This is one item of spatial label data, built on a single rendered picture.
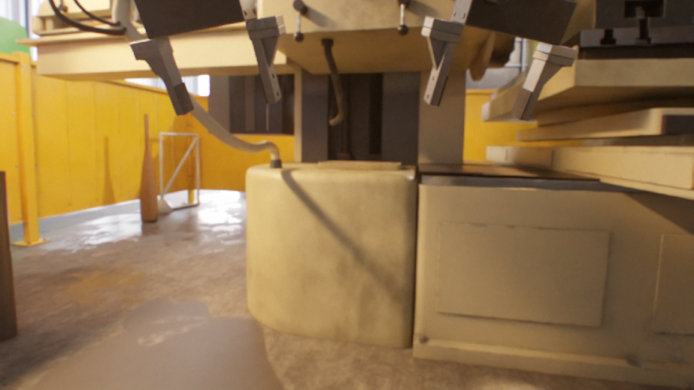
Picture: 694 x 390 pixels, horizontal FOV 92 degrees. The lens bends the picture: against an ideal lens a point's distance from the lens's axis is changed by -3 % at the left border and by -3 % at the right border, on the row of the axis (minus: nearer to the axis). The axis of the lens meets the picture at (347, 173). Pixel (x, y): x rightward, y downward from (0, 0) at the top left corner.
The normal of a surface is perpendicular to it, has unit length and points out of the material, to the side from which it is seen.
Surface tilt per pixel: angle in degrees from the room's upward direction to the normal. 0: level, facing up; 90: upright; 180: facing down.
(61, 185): 90
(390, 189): 90
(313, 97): 90
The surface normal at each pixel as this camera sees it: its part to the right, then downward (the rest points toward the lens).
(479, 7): 0.09, 0.47
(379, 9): -0.20, 0.07
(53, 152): 0.98, 0.03
